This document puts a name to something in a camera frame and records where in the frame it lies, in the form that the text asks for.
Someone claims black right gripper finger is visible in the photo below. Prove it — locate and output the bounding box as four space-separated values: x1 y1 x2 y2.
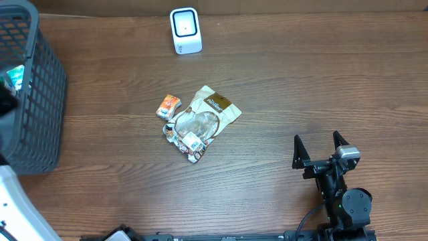
333 131 349 149
292 135 310 169

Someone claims beige brown snack pouch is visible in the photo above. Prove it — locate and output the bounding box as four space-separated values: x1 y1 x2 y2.
163 86 241 163

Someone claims orange tissue pack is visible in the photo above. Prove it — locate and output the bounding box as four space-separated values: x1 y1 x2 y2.
156 94 182 121

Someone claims teal tissue pack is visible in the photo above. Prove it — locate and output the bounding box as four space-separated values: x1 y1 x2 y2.
7 65 25 91

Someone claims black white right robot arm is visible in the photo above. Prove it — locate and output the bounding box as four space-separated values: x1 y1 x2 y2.
292 131 377 241

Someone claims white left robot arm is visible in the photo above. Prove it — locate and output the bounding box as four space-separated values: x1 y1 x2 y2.
1 157 60 241

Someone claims white barcode scanner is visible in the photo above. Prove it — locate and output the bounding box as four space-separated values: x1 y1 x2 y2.
169 7 203 55

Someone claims dark grey mesh basket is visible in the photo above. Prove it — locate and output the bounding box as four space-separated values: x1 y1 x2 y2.
1 1 68 175

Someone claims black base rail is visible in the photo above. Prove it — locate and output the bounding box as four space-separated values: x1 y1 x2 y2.
80 224 322 241

